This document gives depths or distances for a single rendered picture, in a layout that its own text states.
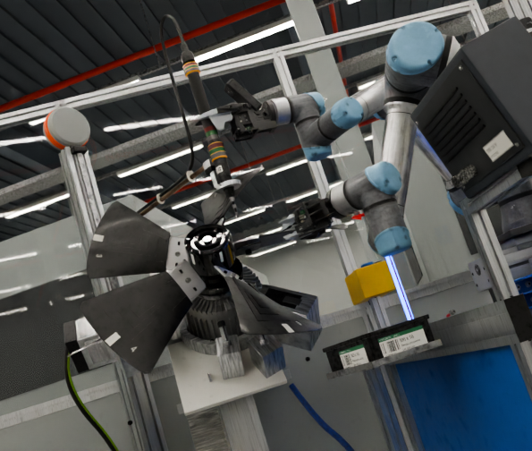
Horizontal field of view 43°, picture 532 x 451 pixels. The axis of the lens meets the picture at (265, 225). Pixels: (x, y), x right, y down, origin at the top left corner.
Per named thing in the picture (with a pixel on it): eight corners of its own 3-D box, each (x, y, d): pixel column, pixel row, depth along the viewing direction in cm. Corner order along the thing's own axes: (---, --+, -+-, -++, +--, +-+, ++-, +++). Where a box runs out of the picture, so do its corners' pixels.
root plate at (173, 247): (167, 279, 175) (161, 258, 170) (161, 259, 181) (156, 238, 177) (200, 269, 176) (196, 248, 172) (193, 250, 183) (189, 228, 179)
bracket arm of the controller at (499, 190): (464, 217, 128) (459, 202, 128) (478, 213, 128) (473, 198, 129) (521, 178, 105) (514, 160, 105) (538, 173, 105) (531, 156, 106)
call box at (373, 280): (354, 310, 212) (343, 277, 214) (384, 301, 213) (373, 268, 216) (367, 303, 196) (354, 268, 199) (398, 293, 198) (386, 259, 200)
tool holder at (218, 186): (206, 197, 180) (196, 163, 182) (226, 196, 185) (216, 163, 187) (225, 183, 174) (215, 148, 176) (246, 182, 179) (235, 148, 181)
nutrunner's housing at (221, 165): (221, 200, 178) (173, 46, 188) (232, 199, 181) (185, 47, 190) (230, 194, 175) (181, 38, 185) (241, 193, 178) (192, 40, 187)
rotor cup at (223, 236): (194, 300, 170) (183, 261, 162) (182, 265, 181) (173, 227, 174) (249, 284, 172) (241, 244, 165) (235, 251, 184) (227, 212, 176)
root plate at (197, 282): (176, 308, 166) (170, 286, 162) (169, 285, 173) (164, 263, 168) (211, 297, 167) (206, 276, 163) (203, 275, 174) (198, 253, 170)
